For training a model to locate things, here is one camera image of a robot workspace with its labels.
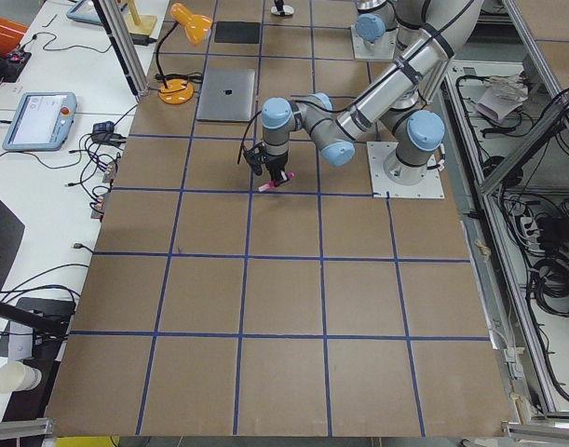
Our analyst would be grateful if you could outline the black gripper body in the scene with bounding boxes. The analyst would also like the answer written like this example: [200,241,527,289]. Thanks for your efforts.
[265,153,288,180]

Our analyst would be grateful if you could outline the pink marker pen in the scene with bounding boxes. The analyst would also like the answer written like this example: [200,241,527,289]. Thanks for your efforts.
[258,171,295,192]

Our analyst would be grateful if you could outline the black mousepad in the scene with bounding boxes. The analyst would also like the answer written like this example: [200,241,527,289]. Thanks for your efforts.
[214,21,261,44]

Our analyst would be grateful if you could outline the silver closed laptop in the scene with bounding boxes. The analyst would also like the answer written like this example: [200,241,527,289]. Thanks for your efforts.
[196,67,255,123]

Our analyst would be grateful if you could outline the orange desk lamp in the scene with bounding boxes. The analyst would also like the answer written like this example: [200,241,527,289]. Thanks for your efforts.
[155,2,213,105]

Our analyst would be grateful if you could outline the black usb hub adapter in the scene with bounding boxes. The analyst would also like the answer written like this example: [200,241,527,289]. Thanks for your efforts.
[91,121,127,145]

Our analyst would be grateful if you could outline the black power adapter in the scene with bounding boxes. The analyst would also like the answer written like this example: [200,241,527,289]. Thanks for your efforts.
[129,33,157,47]

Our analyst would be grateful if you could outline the wooden stand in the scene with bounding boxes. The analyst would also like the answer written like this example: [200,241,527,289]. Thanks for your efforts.
[125,0,157,37]

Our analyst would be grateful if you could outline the blue teach pendant tablet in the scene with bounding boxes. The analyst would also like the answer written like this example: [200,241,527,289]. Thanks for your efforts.
[2,92,77,152]

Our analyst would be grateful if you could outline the white power strip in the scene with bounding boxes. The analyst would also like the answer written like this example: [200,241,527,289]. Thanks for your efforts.
[516,214,541,251]

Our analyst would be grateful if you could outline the orange box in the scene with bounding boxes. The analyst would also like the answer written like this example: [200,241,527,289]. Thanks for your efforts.
[0,17,28,51]

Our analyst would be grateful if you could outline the white paper cup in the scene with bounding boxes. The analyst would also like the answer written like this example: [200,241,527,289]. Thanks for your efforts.
[0,361,42,394]

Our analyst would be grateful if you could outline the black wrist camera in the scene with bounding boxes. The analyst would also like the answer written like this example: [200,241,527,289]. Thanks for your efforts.
[242,142,267,176]

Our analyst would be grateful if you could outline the aluminium frame post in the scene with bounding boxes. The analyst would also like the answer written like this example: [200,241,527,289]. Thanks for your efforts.
[93,0,149,98]

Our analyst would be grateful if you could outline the coiled black cable bundle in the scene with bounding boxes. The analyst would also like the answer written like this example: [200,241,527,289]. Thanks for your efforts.
[529,258,569,318]

